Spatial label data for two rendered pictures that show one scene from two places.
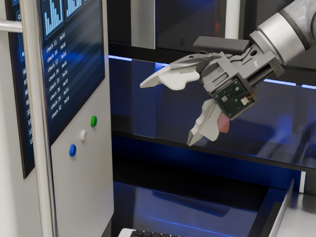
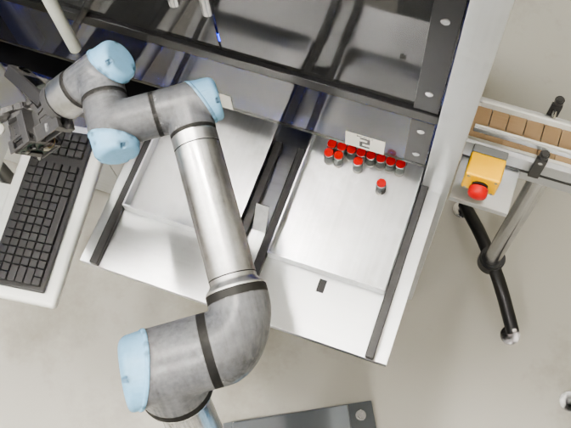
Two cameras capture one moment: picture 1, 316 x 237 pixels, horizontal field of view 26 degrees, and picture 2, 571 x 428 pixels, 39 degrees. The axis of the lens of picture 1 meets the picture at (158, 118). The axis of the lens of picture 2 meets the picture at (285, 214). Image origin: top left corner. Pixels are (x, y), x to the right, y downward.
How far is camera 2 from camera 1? 1.07 m
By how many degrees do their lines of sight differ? 42
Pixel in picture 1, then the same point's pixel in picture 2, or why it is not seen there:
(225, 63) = (21, 123)
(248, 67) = (41, 129)
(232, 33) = (57, 21)
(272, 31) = (53, 101)
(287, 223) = not seen: hidden behind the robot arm
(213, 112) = not seen: hidden behind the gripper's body
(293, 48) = (76, 112)
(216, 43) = (19, 83)
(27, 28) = not seen: outside the picture
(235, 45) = (32, 96)
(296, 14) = (70, 88)
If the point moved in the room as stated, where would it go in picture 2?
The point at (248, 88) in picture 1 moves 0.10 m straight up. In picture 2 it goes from (46, 143) to (26, 116)
